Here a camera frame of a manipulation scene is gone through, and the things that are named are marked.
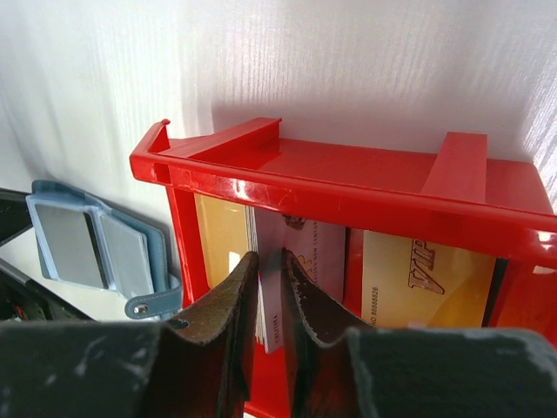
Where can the white credit card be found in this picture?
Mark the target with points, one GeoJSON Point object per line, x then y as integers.
{"type": "Point", "coordinates": [320, 249]}

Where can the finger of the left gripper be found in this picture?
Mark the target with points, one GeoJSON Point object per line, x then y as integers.
{"type": "Point", "coordinates": [14, 215]}

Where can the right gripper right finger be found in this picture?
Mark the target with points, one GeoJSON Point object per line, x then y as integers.
{"type": "Point", "coordinates": [339, 366]}

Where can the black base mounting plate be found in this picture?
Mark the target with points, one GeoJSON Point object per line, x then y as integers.
{"type": "Point", "coordinates": [23, 298]}

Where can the stack of credit cards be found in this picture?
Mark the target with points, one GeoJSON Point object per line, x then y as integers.
{"type": "Point", "coordinates": [225, 230]}

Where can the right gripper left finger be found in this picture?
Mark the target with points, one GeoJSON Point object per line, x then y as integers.
{"type": "Point", "coordinates": [196, 364]}

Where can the blue leather card holder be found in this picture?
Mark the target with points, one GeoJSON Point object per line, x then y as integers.
{"type": "Point", "coordinates": [132, 252]}

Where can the gold VIP credit card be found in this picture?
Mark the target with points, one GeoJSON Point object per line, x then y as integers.
{"type": "Point", "coordinates": [414, 283]}

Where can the black credit card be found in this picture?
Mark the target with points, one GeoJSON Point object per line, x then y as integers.
{"type": "Point", "coordinates": [69, 246]}

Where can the red plastic bin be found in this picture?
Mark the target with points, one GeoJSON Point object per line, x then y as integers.
{"type": "Point", "coordinates": [457, 197]}

